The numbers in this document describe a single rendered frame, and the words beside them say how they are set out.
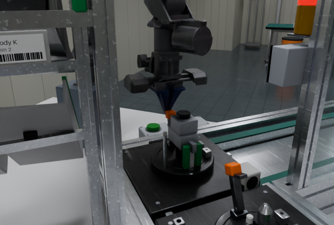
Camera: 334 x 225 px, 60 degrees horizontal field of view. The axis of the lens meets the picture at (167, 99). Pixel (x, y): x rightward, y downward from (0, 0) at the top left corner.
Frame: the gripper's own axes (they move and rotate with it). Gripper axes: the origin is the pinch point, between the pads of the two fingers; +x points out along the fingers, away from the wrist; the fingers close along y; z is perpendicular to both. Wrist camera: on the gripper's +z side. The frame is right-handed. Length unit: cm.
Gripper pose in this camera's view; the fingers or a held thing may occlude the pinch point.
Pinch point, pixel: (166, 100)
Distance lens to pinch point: 68.1
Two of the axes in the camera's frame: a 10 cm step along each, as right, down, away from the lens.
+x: -0.1, 9.4, 3.4
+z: -4.1, -3.2, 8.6
